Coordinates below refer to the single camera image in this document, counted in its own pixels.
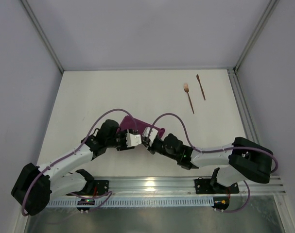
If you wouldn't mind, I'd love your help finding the aluminium right corner post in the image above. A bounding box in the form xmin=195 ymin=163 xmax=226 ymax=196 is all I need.
xmin=233 ymin=0 xmax=279 ymax=72

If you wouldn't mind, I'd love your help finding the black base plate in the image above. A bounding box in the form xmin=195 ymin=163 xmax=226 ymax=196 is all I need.
xmin=194 ymin=177 xmax=240 ymax=195
xmin=92 ymin=180 xmax=109 ymax=197

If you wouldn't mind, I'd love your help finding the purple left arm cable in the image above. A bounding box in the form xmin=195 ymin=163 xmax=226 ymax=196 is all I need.
xmin=21 ymin=108 xmax=138 ymax=216

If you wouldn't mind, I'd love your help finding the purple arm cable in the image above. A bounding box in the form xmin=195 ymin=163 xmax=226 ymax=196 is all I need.
xmin=148 ymin=113 xmax=279 ymax=214
xmin=21 ymin=108 xmax=138 ymax=216

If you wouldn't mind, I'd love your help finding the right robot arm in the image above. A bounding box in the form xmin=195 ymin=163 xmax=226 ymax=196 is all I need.
xmin=142 ymin=133 xmax=273 ymax=193

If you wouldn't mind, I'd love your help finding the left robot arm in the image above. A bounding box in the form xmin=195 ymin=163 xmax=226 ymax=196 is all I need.
xmin=11 ymin=119 xmax=140 ymax=216

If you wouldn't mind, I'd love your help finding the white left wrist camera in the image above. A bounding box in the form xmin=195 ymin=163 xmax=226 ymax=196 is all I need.
xmin=126 ymin=133 xmax=142 ymax=148

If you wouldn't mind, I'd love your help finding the copper knife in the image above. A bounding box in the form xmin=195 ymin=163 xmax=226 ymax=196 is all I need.
xmin=196 ymin=74 xmax=206 ymax=101

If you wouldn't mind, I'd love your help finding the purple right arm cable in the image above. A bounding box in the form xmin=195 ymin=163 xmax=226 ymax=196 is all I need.
xmin=148 ymin=113 xmax=279 ymax=214

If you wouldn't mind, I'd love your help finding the copper fork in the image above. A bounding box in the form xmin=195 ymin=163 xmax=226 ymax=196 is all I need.
xmin=183 ymin=83 xmax=194 ymax=114

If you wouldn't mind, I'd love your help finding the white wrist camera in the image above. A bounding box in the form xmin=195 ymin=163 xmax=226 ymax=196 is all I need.
xmin=126 ymin=133 xmax=142 ymax=148
xmin=142 ymin=127 xmax=158 ymax=143

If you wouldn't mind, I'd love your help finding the aluminium corner post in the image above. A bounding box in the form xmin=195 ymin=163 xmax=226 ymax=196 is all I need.
xmin=19 ymin=0 xmax=65 ymax=74
xmin=233 ymin=0 xmax=279 ymax=72

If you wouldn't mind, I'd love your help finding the aluminium rail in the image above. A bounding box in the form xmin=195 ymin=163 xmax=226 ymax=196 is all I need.
xmin=226 ymin=67 xmax=269 ymax=175
xmin=95 ymin=176 xmax=286 ymax=198

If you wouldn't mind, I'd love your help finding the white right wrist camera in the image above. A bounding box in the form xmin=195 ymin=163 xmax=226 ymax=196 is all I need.
xmin=142 ymin=127 xmax=158 ymax=143

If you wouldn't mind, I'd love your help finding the aluminium right side rail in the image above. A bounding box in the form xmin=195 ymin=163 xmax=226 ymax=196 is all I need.
xmin=226 ymin=67 xmax=269 ymax=175

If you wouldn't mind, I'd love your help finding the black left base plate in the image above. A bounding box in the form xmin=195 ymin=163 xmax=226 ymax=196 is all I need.
xmin=92 ymin=180 xmax=109 ymax=197

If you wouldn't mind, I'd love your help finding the slotted grey cable duct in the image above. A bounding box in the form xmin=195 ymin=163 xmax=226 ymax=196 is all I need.
xmin=47 ymin=197 xmax=214 ymax=208

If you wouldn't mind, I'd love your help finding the aluminium left corner post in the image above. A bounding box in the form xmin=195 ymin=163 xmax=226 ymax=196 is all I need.
xmin=19 ymin=0 xmax=65 ymax=74

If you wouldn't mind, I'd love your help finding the purple satin napkin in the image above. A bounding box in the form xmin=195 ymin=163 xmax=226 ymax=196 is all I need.
xmin=119 ymin=116 xmax=166 ymax=138

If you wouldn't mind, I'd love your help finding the aluminium front rail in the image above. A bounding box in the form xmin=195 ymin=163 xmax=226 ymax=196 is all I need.
xmin=95 ymin=176 xmax=286 ymax=198

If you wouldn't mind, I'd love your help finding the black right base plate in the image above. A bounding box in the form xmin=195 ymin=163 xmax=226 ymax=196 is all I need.
xmin=194 ymin=177 xmax=240 ymax=195

